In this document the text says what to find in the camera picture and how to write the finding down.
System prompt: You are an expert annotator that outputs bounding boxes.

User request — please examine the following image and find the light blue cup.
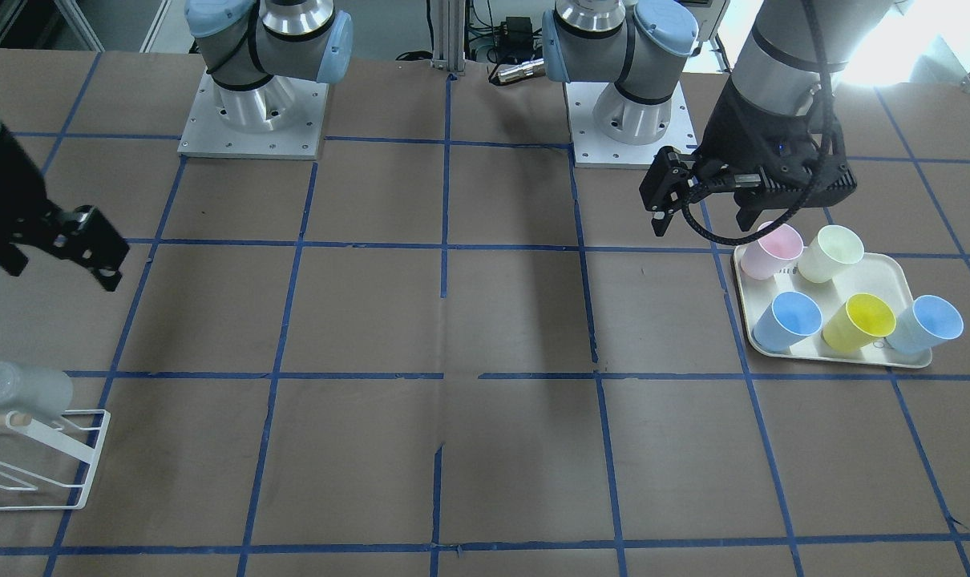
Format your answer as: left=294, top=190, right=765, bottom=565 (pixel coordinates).
left=885, top=295, right=964, bottom=355

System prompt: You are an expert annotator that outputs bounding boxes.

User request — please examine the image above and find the pink cup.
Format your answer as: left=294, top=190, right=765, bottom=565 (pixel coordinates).
left=739, top=224, right=805, bottom=280

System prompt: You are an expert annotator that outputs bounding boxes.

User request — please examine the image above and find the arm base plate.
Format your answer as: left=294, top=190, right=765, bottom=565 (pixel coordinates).
left=178, top=75, right=330, bottom=161
left=565, top=82, right=698, bottom=169

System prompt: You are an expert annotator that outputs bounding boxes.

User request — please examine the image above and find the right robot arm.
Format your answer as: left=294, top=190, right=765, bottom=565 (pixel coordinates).
left=0, top=1, right=354, bottom=292

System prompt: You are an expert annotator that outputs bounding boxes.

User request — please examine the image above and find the translucent white cup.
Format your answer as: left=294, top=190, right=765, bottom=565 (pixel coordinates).
left=0, top=361, right=74, bottom=422

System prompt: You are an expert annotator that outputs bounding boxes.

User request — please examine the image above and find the yellow cup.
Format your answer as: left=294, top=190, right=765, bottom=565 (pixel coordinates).
left=822, top=293, right=898, bottom=353

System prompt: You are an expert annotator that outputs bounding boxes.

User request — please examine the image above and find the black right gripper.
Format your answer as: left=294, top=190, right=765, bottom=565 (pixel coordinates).
left=0, top=127, right=129, bottom=292

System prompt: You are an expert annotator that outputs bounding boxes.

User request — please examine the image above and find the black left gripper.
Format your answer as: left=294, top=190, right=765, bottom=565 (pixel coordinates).
left=640, top=79, right=823, bottom=237

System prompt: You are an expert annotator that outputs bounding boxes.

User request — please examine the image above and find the aluminium frame post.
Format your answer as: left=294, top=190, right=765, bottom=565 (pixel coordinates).
left=429, top=0, right=467, bottom=76

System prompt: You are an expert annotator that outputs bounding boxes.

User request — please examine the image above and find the pale green cup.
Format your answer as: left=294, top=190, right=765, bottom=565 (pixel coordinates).
left=797, top=225, right=865, bottom=284

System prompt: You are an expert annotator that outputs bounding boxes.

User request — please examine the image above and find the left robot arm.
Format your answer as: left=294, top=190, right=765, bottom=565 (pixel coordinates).
left=541, top=1, right=891, bottom=246

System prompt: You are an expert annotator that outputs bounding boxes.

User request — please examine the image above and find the cream plastic tray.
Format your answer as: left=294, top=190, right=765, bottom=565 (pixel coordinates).
left=732, top=246, right=932, bottom=369

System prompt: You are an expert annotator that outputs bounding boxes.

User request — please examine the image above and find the white wire cup rack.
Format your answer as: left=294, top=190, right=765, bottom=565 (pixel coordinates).
left=0, top=410, right=111, bottom=512

